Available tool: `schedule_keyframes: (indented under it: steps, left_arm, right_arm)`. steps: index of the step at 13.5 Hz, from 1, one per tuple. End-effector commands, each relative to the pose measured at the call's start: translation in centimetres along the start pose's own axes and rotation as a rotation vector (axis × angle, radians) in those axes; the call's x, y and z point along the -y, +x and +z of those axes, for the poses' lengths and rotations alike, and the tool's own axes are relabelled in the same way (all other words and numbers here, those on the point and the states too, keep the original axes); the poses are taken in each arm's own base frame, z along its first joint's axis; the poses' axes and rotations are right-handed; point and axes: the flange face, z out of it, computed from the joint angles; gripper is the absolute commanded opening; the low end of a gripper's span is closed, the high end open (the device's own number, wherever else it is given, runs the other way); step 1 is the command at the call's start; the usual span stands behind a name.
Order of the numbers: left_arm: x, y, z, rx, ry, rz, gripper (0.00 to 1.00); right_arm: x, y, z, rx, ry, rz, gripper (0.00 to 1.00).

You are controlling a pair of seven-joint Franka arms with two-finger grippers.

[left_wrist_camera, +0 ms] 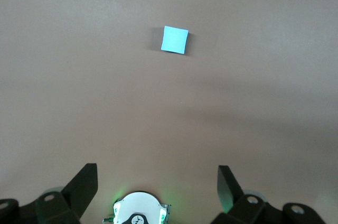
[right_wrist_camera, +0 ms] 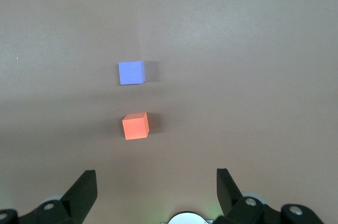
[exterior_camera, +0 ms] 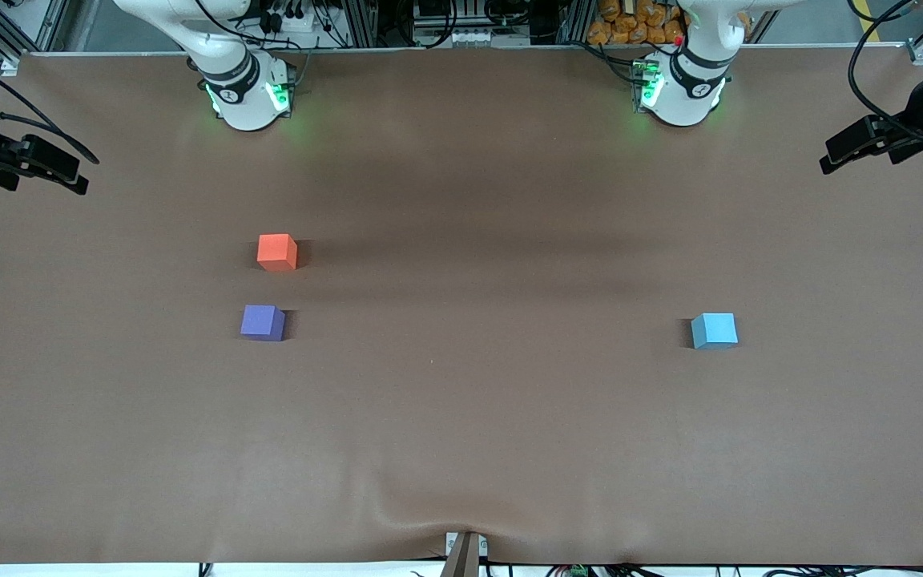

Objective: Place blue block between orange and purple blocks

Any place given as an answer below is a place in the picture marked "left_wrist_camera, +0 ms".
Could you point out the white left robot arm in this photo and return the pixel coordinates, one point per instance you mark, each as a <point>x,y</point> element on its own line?
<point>137,204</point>

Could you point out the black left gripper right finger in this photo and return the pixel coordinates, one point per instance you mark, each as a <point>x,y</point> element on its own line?
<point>237,203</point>

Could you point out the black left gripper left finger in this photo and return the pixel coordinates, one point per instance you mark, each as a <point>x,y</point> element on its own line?
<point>74,197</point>

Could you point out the brown table cover mat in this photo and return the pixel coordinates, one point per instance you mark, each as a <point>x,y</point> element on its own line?
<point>79,76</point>

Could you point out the light blue foam cube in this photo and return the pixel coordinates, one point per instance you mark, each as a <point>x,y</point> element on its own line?
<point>174,39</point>

